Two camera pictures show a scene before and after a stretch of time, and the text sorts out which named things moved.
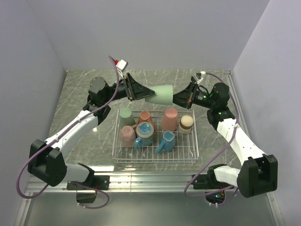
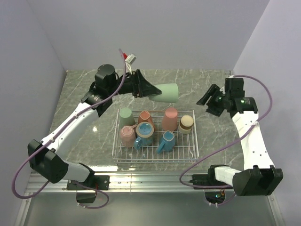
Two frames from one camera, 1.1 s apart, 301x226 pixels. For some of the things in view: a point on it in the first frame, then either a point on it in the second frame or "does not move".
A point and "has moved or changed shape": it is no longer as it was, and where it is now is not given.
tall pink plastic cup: x=169 y=121 does not move
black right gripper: x=182 y=98 → x=213 y=90
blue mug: x=144 y=131 does not move
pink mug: x=128 y=136 does not move
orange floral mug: x=145 y=116 does not move
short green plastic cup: x=163 y=94 has moved or changed shape
